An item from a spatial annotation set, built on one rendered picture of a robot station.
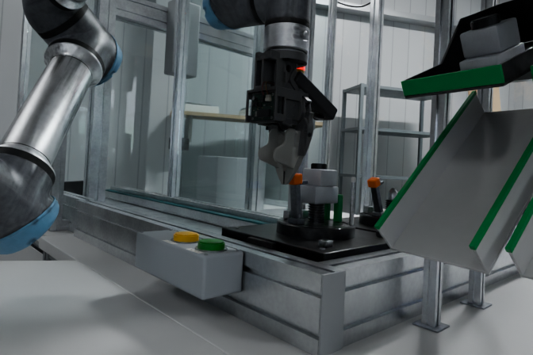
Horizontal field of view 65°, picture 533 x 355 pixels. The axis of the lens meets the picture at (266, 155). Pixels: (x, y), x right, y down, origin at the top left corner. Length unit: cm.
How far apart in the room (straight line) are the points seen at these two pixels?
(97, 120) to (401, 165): 375
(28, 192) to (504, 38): 67
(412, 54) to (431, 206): 449
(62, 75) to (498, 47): 72
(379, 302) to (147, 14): 144
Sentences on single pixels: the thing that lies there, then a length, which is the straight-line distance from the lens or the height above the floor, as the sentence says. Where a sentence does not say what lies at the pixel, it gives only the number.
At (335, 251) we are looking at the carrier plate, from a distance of 62.
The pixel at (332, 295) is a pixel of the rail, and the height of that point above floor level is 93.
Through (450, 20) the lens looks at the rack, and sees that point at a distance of 71.
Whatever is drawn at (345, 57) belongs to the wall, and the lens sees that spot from 463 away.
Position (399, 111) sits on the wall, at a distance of 485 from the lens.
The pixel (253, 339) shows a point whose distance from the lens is 59.
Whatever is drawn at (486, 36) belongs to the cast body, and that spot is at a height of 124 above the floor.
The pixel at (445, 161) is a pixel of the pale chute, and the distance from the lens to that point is 64.
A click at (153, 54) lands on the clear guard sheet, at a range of 209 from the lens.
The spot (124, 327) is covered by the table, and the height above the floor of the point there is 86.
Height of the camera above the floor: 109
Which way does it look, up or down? 1 degrees up
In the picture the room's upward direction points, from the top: 3 degrees clockwise
